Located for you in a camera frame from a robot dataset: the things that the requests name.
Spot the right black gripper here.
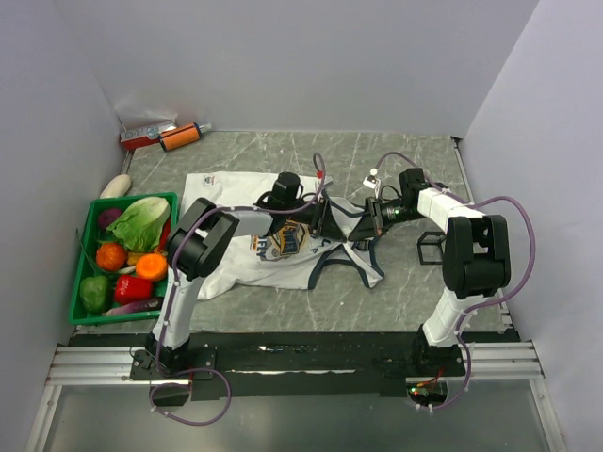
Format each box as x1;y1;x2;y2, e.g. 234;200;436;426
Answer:
349;196;425;242

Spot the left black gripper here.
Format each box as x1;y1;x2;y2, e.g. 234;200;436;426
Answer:
285;198;347;244

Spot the white printed tank top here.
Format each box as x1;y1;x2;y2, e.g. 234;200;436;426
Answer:
181;171;384;300

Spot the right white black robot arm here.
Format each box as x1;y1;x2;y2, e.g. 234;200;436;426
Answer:
348;168;511;376

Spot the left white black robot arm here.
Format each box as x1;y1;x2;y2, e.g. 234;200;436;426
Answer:
145;172;346;379

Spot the red chili pepper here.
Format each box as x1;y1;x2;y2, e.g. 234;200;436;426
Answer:
158;218;171;249

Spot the orange black cylinder tool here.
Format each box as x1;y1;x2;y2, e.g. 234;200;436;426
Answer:
159;122;212;152

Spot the orange carrot slice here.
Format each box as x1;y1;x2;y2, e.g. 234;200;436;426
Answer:
135;253;169;283

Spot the green lettuce head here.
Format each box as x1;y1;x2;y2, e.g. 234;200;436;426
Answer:
106;197;171;252

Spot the purple eggplant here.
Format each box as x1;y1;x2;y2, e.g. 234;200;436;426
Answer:
103;298;163;316

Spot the red bell pepper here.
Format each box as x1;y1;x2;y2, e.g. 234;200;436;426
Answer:
113;275;154;305

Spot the green plastic crate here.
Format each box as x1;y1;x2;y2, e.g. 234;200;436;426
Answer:
69;192;178;325

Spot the white radish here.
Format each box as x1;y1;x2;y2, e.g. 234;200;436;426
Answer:
99;174;131;199

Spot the red white box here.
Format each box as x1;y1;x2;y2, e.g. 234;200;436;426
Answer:
120;120;176;151

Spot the orange tangerine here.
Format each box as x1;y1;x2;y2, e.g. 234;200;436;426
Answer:
95;242;127;272

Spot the purple onion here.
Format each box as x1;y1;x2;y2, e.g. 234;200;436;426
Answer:
97;208;122;231

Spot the green bell pepper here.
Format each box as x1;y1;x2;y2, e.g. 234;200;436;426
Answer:
79;276;110;315

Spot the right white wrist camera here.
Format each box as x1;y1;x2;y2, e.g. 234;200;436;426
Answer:
363;168;381;197

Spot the black wire frame stand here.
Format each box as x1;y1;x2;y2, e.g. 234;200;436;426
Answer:
416;232;446;266

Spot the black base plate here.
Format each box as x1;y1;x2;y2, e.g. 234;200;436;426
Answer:
66;332;533;406

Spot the aluminium rail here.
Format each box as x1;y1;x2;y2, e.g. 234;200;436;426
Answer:
45;347;134;386

